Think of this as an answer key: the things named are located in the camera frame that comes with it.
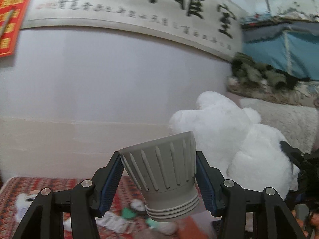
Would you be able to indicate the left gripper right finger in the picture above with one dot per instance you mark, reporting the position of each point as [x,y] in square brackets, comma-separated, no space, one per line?
[226,199]

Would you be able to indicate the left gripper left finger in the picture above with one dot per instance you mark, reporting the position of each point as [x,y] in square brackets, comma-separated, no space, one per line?
[89,199]

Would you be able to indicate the large white plush toy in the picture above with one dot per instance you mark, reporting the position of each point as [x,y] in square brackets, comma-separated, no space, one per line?
[235,141]

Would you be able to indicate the white paper packet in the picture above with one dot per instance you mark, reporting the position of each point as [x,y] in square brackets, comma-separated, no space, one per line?
[115,223]

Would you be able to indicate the small white purple plush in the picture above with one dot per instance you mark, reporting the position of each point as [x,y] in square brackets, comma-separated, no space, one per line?
[23,201]

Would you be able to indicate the patterned red bedspread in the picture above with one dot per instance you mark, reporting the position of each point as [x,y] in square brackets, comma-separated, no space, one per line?
[97,197]

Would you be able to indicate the white lace cloth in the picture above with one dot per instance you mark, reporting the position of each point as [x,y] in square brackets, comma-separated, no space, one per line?
[299,124]

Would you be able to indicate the salmon pink storage box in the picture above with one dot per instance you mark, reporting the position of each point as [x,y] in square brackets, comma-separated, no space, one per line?
[189,228]

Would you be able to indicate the floral quilt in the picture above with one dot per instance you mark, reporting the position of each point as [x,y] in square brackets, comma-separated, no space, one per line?
[303,94]

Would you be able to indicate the green clothes pile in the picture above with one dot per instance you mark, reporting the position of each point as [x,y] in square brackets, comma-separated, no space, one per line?
[249,72]

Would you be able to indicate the blue curtain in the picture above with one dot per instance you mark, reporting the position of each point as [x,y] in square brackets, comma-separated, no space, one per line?
[287,44]

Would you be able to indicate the white pole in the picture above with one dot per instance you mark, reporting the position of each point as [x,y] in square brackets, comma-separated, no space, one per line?
[5,23]

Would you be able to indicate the red paper sign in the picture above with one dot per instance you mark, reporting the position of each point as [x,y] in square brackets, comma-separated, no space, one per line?
[10,35]

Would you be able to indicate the calligraphy scroll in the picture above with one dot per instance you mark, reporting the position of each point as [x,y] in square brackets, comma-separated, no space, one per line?
[213,26]

